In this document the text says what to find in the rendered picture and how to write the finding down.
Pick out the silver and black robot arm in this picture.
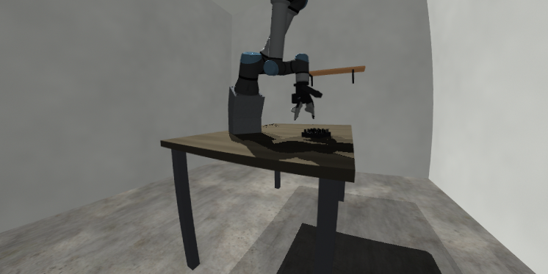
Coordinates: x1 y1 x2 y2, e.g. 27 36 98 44
234 0 309 95

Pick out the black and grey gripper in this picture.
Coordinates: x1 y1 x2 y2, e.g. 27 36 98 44
291 81 314 120

